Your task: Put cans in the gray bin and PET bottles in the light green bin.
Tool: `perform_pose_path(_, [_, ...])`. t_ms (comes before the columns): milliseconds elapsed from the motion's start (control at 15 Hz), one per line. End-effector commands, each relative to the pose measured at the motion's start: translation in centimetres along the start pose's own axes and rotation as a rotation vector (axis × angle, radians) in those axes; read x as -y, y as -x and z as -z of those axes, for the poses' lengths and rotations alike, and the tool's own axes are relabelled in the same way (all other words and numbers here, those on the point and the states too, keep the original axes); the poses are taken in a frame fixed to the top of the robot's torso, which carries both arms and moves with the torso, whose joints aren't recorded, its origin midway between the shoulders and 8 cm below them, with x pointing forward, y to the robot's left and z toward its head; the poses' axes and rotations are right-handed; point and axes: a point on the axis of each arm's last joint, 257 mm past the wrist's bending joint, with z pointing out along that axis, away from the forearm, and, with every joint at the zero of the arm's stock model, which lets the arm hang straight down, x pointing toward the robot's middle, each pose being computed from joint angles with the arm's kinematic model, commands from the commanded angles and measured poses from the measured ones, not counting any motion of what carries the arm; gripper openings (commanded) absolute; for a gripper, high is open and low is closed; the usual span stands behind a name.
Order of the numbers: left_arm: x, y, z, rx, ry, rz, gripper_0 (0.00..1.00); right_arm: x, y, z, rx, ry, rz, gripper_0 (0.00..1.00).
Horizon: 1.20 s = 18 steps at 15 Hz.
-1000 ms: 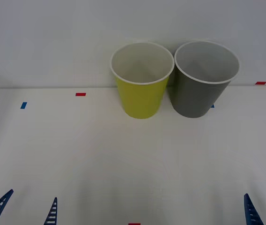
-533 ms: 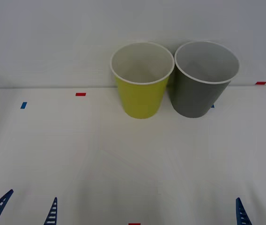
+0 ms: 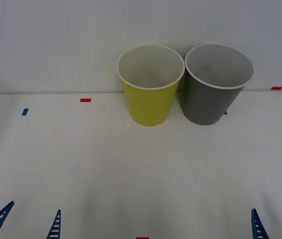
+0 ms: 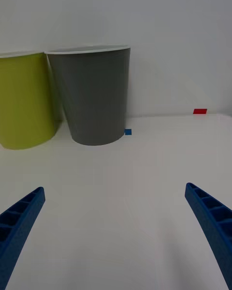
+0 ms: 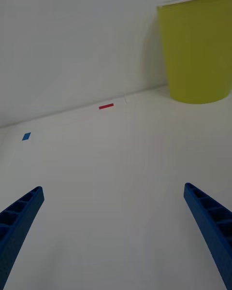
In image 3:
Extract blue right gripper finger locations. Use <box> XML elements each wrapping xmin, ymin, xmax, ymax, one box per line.
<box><xmin>251</xmin><ymin>208</ymin><xmax>270</xmax><ymax>239</ymax></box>

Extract grey plastic waste bin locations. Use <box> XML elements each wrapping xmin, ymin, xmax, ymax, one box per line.
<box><xmin>180</xmin><ymin>42</ymin><xmax>255</xmax><ymax>126</ymax></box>

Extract yellow-green plastic waste bin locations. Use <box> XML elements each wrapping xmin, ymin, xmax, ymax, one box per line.
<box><xmin>116</xmin><ymin>44</ymin><xmax>186</xmax><ymax>127</ymax></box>

